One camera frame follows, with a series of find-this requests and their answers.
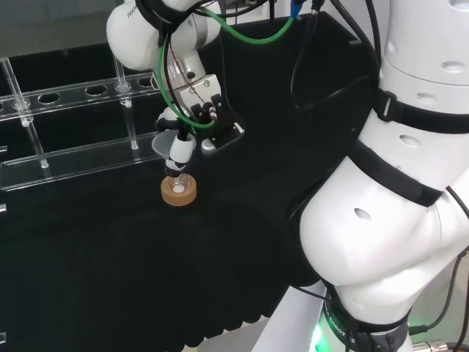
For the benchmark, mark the clear conical funnel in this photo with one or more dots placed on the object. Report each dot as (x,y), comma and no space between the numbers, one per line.
(161,144)

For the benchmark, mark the clear round-bottom flask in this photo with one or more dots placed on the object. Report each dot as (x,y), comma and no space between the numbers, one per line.
(179,187)

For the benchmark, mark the black bench cloth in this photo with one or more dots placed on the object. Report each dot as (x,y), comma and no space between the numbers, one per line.
(146,275)

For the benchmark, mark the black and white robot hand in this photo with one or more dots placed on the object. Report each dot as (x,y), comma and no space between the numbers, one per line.
(220,124)

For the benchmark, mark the clear acrylic funnel stand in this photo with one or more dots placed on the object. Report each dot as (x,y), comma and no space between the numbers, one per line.
(73,161)

